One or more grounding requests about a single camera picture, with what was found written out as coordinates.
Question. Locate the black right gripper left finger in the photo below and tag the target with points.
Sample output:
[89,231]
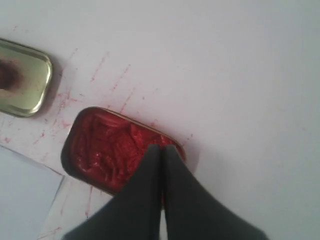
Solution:
[134,213]

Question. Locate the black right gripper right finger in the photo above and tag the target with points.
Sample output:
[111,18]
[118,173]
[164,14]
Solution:
[192,213]

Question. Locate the red ink tin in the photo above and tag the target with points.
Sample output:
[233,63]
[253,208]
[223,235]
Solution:
[104,148]

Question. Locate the white paper sheet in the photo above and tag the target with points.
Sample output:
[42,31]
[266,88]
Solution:
[27,192]

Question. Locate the gold tin lid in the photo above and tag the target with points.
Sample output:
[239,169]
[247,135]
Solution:
[25,77]

